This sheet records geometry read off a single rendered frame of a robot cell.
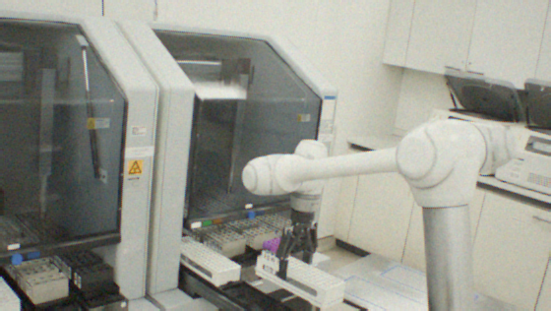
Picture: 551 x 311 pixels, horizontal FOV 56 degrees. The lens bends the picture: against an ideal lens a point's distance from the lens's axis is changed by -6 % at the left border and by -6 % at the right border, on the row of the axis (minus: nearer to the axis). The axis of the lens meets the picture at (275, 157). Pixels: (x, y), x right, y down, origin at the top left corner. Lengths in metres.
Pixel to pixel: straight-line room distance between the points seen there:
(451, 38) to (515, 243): 1.53
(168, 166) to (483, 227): 2.52
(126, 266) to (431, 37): 3.09
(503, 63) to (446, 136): 2.91
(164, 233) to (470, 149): 1.05
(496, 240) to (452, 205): 2.65
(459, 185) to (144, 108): 0.94
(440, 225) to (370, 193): 3.08
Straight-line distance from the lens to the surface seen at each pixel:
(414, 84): 4.70
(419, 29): 4.32
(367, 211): 4.26
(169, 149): 1.73
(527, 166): 3.65
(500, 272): 3.82
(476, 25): 4.11
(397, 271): 2.15
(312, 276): 1.73
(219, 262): 1.88
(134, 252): 1.78
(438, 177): 1.10
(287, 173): 1.48
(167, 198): 1.78
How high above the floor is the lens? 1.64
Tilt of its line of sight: 13 degrees down
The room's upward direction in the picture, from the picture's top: 8 degrees clockwise
